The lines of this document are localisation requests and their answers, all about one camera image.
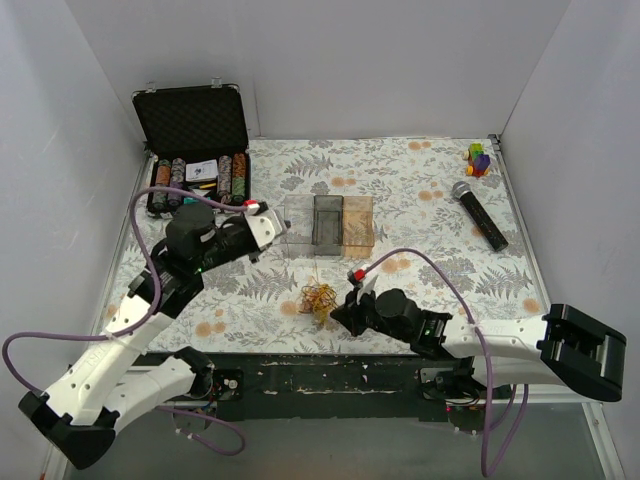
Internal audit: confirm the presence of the yellow red wire bundle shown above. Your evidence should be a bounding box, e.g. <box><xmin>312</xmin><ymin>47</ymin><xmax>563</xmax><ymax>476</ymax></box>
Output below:
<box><xmin>297</xmin><ymin>282</ymin><xmax>337</xmax><ymax>326</ymax></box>

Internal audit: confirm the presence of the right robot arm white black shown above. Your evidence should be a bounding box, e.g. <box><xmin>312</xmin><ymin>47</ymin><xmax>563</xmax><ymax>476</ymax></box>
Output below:
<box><xmin>330</xmin><ymin>288</ymin><xmax>627</xmax><ymax>403</ymax></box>

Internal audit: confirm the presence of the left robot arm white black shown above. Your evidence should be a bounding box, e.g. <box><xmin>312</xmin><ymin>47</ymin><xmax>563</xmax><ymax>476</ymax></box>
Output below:
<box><xmin>19</xmin><ymin>202</ymin><xmax>290</xmax><ymax>470</ymax></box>

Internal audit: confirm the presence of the clear plastic box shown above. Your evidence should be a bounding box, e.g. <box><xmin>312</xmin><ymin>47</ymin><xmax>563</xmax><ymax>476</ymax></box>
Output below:
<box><xmin>283</xmin><ymin>194</ymin><xmax>314</xmax><ymax>259</ymax></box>

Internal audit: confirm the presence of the smoky grey plastic box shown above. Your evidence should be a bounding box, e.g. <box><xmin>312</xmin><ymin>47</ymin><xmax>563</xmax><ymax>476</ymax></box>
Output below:
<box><xmin>312</xmin><ymin>195</ymin><xmax>343</xmax><ymax>256</ymax></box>

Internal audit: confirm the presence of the white playing card deck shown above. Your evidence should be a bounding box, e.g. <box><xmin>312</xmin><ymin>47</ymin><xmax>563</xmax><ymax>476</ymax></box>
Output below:
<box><xmin>185</xmin><ymin>159</ymin><xmax>218</xmax><ymax>183</ymax></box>

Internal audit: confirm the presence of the amber plastic box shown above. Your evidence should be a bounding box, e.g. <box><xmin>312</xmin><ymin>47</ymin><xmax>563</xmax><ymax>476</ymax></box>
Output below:
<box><xmin>343</xmin><ymin>196</ymin><xmax>375</xmax><ymax>259</ymax></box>

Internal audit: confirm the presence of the black poker chip case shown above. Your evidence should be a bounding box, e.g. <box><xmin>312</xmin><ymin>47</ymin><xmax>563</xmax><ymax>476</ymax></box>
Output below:
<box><xmin>132</xmin><ymin>84</ymin><xmax>251</xmax><ymax>206</ymax></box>

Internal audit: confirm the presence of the floral patterned table mat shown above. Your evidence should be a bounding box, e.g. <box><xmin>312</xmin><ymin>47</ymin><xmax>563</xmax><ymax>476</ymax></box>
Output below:
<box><xmin>93</xmin><ymin>137</ymin><xmax>560</xmax><ymax>357</ymax></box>

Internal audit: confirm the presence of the black handheld microphone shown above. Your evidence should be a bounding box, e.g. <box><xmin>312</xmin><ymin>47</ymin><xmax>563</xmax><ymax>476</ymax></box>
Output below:
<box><xmin>452</xmin><ymin>181</ymin><xmax>509</xmax><ymax>252</ymax></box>

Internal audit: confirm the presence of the colourful toy block train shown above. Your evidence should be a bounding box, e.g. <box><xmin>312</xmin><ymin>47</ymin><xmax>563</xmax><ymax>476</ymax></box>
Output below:
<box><xmin>464</xmin><ymin>143</ymin><xmax>491</xmax><ymax>178</ymax></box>

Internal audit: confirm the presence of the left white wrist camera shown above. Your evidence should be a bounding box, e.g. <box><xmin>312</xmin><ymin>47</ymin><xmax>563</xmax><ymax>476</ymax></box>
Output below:
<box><xmin>244</xmin><ymin>200</ymin><xmax>287</xmax><ymax>251</ymax></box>

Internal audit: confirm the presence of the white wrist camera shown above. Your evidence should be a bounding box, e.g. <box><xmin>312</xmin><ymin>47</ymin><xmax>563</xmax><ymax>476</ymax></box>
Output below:
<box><xmin>347</xmin><ymin>264</ymin><xmax>378</xmax><ymax>294</ymax></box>
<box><xmin>244</xmin><ymin>200</ymin><xmax>287</xmax><ymax>251</ymax></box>

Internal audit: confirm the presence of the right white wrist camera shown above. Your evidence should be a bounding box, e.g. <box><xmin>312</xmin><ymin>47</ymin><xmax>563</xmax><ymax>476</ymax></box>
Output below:
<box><xmin>347</xmin><ymin>264</ymin><xmax>378</xmax><ymax>294</ymax></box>

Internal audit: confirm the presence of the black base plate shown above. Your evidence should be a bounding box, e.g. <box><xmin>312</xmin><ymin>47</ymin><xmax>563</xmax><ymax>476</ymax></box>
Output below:
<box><xmin>154</xmin><ymin>352</ymin><xmax>516</xmax><ymax>424</ymax></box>

